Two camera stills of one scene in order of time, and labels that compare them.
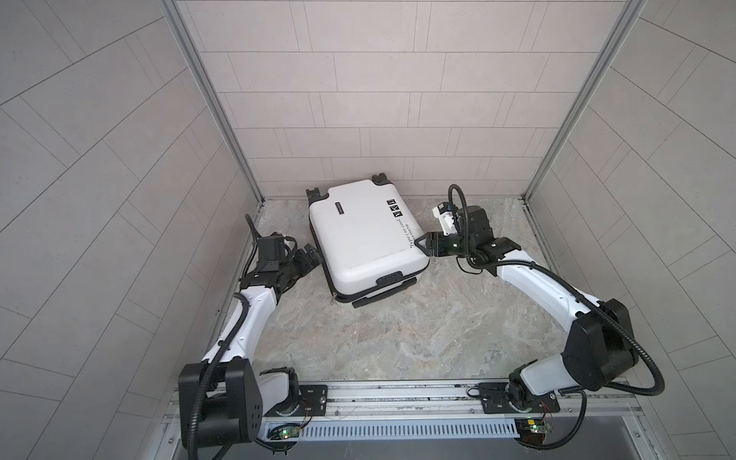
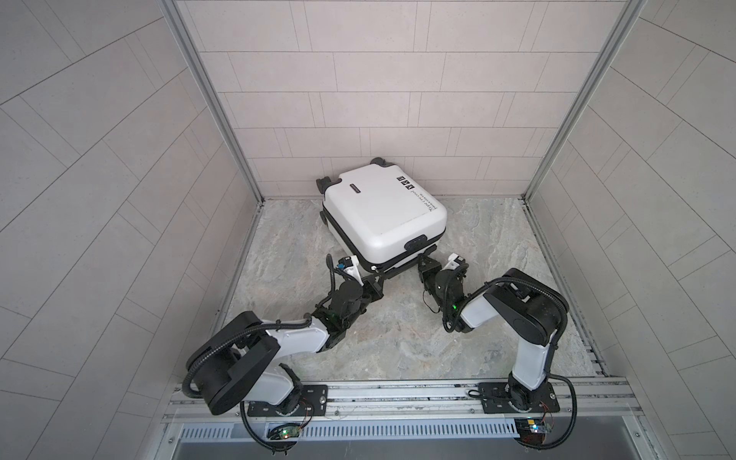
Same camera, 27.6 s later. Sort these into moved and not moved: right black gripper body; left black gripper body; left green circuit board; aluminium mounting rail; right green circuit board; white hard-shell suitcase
Moved: white hard-shell suitcase; right black gripper body; left black gripper body
Not moved: aluminium mounting rail; right green circuit board; left green circuit board
